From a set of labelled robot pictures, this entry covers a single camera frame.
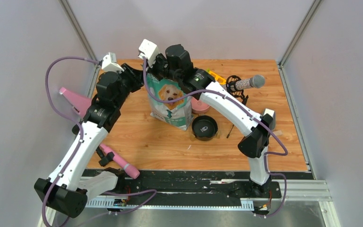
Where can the black mounting rail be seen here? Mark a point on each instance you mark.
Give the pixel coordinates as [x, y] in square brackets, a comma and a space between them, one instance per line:
[199, 188]

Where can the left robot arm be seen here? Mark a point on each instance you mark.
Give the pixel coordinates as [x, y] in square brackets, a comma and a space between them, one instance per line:
[63, 190]

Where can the green dog food bag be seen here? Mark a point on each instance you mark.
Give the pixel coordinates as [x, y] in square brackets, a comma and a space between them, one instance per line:
[166, 103]

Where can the yellow green triangular toy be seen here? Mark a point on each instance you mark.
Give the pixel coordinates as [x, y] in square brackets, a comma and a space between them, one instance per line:
[217, 78]

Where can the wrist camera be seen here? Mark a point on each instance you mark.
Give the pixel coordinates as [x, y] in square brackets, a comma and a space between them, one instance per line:
[109, 63]
[149, 51]

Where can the pink pet bowl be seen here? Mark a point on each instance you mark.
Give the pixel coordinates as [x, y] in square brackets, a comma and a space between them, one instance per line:
[199, 107]

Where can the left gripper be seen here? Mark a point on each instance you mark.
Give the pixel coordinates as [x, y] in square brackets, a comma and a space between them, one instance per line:
[135, 75]

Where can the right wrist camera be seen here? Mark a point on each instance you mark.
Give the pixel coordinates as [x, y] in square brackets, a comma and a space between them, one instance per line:
[149, 51]

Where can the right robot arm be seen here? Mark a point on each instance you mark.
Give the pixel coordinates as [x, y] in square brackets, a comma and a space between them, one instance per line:
[255, 127]

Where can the black pet bowl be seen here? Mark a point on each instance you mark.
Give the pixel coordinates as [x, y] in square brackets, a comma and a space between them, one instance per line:
[204, 128]

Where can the silver metal scoop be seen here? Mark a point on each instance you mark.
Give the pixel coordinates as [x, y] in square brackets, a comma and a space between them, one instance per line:
[269, 118]

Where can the glitter silver microphone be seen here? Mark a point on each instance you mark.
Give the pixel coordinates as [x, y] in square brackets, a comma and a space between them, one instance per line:
[256, 81]

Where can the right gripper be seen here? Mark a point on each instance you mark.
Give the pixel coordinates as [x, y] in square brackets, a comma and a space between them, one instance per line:
[152, 69]

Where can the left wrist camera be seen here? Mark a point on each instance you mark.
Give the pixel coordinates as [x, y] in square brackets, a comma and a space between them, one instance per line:
[109, 63]

